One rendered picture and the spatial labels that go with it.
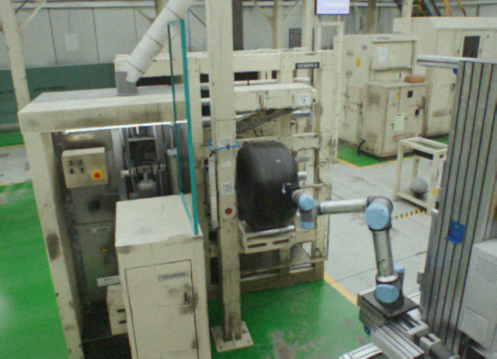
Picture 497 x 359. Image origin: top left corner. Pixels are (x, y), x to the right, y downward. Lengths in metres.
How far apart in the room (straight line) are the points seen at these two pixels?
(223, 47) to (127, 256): 1.27
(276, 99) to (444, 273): 1.49
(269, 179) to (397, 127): 5.13
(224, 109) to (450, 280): 1.54
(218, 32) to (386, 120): 5.10
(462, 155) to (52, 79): 10.30
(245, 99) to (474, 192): 1.50
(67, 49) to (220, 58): 9.11
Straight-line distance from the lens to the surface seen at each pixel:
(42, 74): 11.47
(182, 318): 2.25
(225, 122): 2.58
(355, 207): 2.34
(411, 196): 5.72
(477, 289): 2.26
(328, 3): 6.70
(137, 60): 2.75
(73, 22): 11.55
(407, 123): 7.64
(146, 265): 2.07
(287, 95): 2.95
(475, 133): 2.13
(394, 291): 2.32
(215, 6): 2.52
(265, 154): 2.64
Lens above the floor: 2.19
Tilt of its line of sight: 20 degrees down
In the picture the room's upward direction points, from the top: 1 degrees counter-clockwise
